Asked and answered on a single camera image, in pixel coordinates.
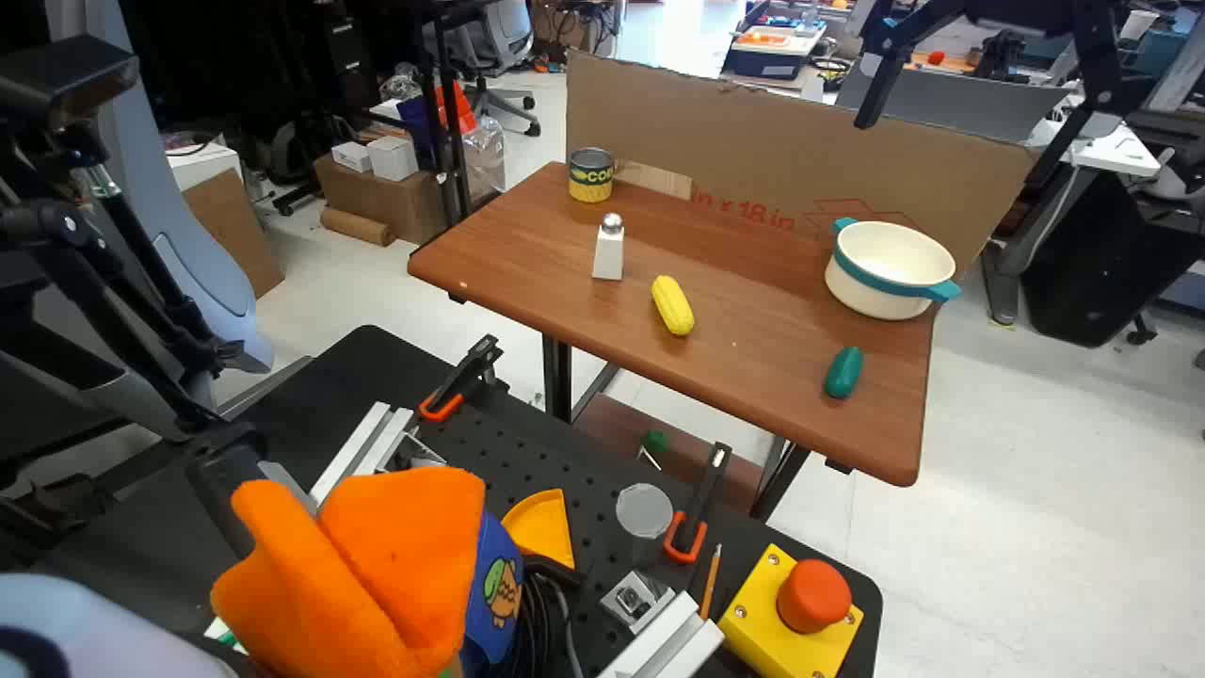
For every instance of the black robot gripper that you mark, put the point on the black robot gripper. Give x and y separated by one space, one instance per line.
1018 9

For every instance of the grey partition panel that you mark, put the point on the grey partition panel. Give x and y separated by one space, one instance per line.
964 104

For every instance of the white office desk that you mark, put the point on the white office desk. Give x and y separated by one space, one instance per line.
1119 151

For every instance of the black bulky chair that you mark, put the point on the black bulky chair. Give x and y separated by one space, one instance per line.
1093 270

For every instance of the brown cardboard backboard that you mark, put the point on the brown cardboard backboard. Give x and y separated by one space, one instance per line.
767 157

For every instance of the green toy cucumber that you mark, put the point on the green toy cucumber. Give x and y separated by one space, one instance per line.
846 373

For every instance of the yellow toy corn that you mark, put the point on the yellow toy corn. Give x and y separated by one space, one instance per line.
672 305

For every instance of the glass jar with lid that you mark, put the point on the glass jar with lid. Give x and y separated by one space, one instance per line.
591 177

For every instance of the white salt shaker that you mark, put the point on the white salt shaker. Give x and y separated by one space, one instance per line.
608 250

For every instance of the black table leg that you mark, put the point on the black table leg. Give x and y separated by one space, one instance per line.
777 478
560 377

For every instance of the black office chair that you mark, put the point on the black office chair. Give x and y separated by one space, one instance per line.
493 56

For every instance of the black clamp with orange tips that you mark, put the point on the black clamp with orange tips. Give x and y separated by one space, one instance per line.
462 377
693 513

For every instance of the black vertical stand pole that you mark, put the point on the black vertical stand pole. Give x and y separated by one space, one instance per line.
448 124

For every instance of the grey round disc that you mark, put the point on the grey round disc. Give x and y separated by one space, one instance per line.
647 511

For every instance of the yellow emergency stop box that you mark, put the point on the yellow emergency stop box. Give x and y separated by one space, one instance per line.
773 626

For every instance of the white small box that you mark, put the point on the white small box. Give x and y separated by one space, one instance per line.
393 157

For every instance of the large brown cardboard box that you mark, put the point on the large brown cardboard box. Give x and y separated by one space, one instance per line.
388 201

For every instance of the black white marker tag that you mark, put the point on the black white marker tag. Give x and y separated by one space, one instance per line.
639 601

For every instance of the yellow orange wedge piece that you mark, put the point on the yellow orange wedge piece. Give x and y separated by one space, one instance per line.
542 527

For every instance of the silver aluminium extrusion bar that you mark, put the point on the silver aluminium extrusion bar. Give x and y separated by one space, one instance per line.
664 642
362 451

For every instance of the brown cardboard tube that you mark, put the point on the brown cardboard tube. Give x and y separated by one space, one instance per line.
354 228

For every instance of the black perforated mounting board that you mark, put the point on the black perforated mounting board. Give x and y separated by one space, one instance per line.
350 377

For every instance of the tall brown cardboard box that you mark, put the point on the tall brown cardboard box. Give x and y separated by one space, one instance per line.
236 232

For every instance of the orange plush toy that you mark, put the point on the orange plush toy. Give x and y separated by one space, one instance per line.
362 579

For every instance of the pale blue curved panel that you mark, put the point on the pale blue curved panel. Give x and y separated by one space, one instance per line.
162 211

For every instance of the white blue rounded object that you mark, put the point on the white blue rounded object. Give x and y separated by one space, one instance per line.
77 626

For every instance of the black camera tripod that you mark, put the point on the black camera tripod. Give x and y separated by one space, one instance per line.
77 287

